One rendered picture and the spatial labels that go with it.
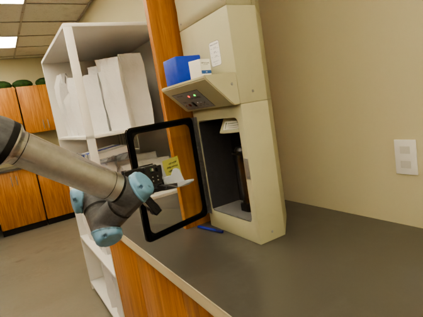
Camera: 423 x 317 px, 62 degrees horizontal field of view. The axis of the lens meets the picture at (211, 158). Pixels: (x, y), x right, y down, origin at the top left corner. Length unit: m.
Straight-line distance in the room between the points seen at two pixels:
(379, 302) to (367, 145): 0.62
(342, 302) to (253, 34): 0.80
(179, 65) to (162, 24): 0.27
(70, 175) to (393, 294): 0.77
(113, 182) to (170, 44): 0.72
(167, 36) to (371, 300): 1.11
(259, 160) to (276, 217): 0.21
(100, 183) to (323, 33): 0.97
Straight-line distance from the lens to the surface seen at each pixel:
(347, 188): 1.46
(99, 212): 0.99
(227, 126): 1.23
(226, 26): 1.15
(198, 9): 1.29
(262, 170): 1.17
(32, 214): 6.03
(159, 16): 1.46
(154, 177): 1.10
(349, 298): 0.92
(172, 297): 1.31
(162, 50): 1.43
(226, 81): 1.09
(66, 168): 0.83
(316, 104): 1.47
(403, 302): 0.92
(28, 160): 0.81
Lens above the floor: 1.42
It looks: 8 degrees down
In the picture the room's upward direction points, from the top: 9 degrees counter-clockwise
